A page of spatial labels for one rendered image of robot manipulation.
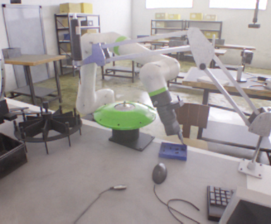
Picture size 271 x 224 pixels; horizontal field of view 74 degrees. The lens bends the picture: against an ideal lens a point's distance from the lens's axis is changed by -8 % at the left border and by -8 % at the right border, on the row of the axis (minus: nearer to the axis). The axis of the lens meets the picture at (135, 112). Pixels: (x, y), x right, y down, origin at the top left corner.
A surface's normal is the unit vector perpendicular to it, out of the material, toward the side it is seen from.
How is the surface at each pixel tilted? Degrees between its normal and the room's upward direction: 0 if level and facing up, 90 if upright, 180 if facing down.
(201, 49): 90
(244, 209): 108
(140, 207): 0
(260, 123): 90
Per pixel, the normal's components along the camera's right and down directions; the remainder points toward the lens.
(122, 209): 0.00, -0.91
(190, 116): -0.35, 0.38
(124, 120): 0.02, -0.68
